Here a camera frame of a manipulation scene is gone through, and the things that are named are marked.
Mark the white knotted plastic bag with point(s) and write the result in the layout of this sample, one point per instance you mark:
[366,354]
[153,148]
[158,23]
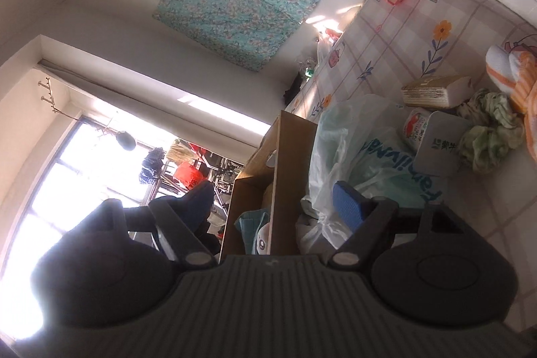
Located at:
[319,234]

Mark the teal checked towel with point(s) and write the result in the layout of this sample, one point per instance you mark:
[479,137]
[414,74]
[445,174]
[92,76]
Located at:
[249,223]

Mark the brown cardboard box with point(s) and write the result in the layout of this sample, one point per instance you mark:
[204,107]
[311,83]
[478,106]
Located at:
[289,156]

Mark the orange striped towel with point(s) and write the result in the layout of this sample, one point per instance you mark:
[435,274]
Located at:
[520,89]

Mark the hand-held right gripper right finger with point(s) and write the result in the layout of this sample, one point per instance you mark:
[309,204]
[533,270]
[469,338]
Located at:
[350,207]

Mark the clear plastic bag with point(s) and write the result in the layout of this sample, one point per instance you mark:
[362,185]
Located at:
[324,47]

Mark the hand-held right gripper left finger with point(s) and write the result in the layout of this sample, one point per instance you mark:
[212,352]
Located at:
[197,207]

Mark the red plastic bag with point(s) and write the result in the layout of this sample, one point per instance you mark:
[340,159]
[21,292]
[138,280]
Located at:
[188,175]

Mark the window with dark frame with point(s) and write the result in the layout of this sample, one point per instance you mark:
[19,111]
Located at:
[63,182]

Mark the gold box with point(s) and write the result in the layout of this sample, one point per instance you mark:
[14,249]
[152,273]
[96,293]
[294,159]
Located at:
[436,91]

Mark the green white scrunchie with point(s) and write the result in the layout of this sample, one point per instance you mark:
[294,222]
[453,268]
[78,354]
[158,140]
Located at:
[491,131]

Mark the white carton with red can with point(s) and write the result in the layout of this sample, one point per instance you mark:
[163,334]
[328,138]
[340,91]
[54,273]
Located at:
[444,144]

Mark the translucent printed plastic bag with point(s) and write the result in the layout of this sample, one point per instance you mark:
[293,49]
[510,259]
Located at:
[356,148]

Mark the checked printed bed sheet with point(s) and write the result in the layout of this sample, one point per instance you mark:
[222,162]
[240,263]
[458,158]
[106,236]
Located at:
[419,35]

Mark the wall hook rack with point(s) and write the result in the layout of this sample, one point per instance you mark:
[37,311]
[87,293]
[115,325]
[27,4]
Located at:
[46,91]

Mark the wheelchair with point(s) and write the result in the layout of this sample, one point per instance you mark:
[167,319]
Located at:
[226,175]

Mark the blue hanging cloth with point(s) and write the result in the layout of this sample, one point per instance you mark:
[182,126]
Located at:
[152,167]

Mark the red white can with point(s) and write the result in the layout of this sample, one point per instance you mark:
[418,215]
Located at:
[415,129]

